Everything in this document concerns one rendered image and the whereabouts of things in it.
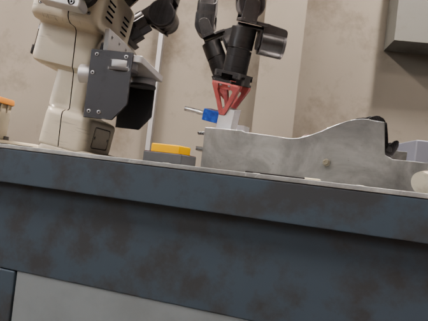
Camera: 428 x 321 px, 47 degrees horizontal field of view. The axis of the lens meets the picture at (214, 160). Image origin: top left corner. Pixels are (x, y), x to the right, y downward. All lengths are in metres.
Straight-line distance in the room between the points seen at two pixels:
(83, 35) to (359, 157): 0.71
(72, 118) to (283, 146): 0.50
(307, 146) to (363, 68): 3.13
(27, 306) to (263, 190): 0.28
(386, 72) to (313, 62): 0.57
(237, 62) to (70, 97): 0.42
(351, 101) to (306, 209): 3.68
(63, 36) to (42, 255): 0.84
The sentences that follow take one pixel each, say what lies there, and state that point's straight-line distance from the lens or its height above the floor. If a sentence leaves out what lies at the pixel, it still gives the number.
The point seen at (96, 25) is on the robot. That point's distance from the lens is 1.24.
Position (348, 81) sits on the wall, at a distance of 4.11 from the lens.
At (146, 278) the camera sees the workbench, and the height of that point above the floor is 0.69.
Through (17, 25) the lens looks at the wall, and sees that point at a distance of 4.65.
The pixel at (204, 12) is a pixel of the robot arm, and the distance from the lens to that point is 1.51.
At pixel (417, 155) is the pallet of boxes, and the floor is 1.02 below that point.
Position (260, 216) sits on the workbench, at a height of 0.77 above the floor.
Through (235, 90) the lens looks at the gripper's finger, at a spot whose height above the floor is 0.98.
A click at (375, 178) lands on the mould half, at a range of 1.03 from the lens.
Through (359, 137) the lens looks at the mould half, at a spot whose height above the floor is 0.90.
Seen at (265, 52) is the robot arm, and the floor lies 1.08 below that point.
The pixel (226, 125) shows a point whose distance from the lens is 1.15.
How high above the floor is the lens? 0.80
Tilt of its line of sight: 1 degrees up
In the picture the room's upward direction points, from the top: 7 degrees clockwise
